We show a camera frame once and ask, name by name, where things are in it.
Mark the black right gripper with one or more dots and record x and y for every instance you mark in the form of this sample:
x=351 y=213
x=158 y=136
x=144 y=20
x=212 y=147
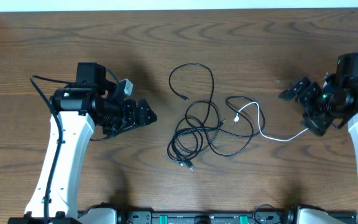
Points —
x=316 y=125

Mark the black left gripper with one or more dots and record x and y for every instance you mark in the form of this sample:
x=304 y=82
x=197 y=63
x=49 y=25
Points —
x=131 y=119

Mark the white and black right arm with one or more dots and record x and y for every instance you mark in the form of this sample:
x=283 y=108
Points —
x=343 y=104

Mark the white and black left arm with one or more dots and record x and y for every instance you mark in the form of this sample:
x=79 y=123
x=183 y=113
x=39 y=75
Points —
x=75 y=114

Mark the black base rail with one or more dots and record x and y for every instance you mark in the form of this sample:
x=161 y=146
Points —
x=197 y=217

